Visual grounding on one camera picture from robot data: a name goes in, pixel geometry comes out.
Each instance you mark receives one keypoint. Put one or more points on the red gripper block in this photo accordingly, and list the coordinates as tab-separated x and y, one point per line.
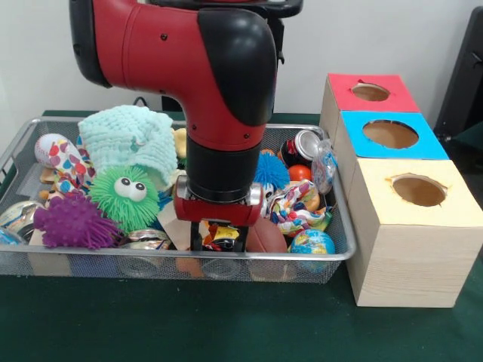
215	213

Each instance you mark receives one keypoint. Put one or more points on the clear plastic bottle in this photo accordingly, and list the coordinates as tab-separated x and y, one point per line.
323	169

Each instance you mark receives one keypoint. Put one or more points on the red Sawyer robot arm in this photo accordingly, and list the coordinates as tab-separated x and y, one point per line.
170	49

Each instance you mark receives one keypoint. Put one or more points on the shallow clear mesh bin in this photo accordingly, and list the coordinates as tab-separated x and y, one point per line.
113	267

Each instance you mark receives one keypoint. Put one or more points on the wooden box with three holes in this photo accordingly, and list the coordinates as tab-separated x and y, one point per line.
407	264

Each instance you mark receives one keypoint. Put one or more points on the plain wooden block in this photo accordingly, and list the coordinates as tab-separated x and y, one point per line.
171	230

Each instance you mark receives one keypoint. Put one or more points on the small brown football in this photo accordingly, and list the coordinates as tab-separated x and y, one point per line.
268	237

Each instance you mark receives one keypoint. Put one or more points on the colourful spotted cloth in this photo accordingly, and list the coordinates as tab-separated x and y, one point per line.
294	211

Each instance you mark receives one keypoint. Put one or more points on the blue spiky rubber ball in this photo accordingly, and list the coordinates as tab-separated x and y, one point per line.
269	169

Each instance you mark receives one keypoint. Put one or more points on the small globe ball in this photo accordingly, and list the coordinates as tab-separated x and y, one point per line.
311	241

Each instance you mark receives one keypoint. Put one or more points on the green spiky toy with eyes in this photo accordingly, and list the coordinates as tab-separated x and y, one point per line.
120	211

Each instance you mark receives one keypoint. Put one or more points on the black and red soda can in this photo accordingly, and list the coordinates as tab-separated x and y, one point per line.
298	149

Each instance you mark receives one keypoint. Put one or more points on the mint green knitted cloth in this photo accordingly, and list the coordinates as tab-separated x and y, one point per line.
120	139

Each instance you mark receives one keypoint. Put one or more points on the purple spiky rubber toy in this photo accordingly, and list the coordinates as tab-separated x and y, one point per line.
71	226

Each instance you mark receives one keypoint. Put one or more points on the white baseball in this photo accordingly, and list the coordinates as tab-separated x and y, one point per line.
45	149

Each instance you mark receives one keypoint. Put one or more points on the black upright panel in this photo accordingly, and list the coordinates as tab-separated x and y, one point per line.
464	75

